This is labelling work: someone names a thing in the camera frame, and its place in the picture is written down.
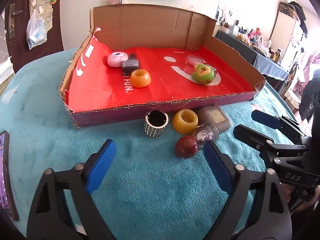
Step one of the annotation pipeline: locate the cardboard box with red liner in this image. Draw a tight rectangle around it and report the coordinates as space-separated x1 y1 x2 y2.
59 4 266 127

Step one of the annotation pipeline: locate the clear plastic cup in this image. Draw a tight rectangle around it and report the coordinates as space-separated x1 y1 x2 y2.
183 55 204 75

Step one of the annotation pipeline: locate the studded black gold cup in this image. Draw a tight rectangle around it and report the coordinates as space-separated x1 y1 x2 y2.
143 110 169 138

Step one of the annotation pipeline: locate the beige hanging organizer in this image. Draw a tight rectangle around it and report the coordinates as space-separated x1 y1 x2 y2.
29 0 53 31

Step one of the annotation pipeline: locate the door handle plate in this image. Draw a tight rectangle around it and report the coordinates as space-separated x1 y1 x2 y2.
8 3 23 40

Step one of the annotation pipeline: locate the black smartphone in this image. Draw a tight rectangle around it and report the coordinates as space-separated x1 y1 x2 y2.
0 130 19 221

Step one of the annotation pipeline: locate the dark brown door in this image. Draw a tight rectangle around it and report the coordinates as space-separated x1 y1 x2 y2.
1 0 63 72

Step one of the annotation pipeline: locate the black nail polish bottle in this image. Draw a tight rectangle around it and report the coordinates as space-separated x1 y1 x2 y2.
121 53 139 76

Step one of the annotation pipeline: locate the amber ring holder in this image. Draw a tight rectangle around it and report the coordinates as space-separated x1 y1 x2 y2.
172 109 199 135
130 69 151 88

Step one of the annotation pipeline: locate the teal fluffy blanket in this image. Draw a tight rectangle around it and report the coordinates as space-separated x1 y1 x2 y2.
0 48 297 240

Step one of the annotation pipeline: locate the pink round Melody case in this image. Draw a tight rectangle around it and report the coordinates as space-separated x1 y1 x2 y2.
107 51 129 68

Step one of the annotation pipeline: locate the brown square compact case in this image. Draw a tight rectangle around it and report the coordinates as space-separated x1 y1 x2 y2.
196 106 231 133

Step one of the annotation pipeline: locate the pink nail polish bottle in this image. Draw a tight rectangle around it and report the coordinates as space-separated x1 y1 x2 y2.
187 55 206 66

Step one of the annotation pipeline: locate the dark side table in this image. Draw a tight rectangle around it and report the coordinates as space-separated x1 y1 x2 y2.
215 30 289 94

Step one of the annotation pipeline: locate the hanging plastic bag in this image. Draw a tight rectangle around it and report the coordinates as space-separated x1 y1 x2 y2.
26 10 47 50

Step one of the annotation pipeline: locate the glitter bottle with red cap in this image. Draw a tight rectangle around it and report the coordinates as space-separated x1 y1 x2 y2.
175 122 220 159

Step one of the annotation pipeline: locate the green avocado toy figure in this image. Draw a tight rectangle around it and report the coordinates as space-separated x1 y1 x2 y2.
191 63 217 85

